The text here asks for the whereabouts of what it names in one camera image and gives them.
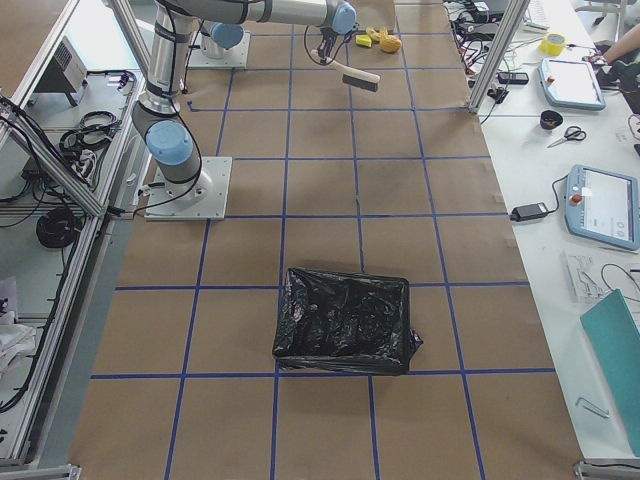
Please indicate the teal folder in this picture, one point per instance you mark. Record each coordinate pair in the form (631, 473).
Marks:
(614, 338)

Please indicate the scissors with black handles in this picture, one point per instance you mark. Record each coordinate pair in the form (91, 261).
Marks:
(572, 133)

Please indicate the bin with black trash bag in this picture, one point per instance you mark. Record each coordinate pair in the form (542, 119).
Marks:
(345, 322)

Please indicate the black power adapter brick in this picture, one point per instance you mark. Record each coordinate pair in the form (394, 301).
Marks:
(529, 212)

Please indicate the twisted croissant bread piece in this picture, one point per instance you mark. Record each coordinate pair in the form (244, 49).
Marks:
(375, 35)

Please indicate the yellow tape roll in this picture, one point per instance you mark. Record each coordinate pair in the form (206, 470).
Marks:
(553, 44)

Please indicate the metal allen key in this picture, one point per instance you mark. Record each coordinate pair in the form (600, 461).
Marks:
(592, 407)

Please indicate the round golden bread roll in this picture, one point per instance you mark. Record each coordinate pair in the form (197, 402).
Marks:
(389, 43)

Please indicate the black phone device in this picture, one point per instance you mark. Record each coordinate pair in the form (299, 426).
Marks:
(512, 78)

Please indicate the yellow sponge piece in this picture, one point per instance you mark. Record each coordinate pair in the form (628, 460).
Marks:
(363, 40)

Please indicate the small black bowl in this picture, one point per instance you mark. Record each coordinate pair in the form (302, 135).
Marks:
(550, 119)

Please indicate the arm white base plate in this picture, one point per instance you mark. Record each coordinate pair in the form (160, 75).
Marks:
(236, 58)
(206, 200)

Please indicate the blue teach pendant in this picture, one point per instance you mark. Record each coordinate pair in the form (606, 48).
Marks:
(570, 84)
(603, 206)

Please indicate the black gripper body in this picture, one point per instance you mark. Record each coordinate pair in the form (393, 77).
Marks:
(327, 37)

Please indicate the white hand brush black bristles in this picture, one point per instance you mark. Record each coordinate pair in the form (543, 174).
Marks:
(351, 76)

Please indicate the blue teach pendant far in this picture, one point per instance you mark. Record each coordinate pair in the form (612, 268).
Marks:
(570, 84)

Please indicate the blue teach pendant near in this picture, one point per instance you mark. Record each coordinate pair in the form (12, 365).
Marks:
(603, 206)

